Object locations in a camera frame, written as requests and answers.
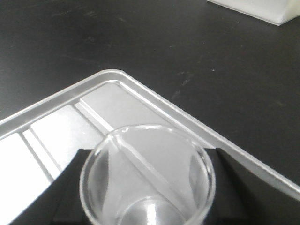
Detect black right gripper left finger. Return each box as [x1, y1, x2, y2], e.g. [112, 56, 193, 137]
[11, 149, 91, 225]

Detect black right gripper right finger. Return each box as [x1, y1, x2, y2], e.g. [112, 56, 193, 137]
[204, 148, 300, 225]

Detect clear glass beaker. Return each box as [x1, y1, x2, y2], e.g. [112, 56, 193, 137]
[79, 124, 216, 225]

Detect silver metal tray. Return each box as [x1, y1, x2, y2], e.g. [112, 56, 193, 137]
[0, 69, 300, 225]

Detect white plastic compartment bin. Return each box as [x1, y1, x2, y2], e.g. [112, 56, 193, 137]
[211, 0, 300, 26]

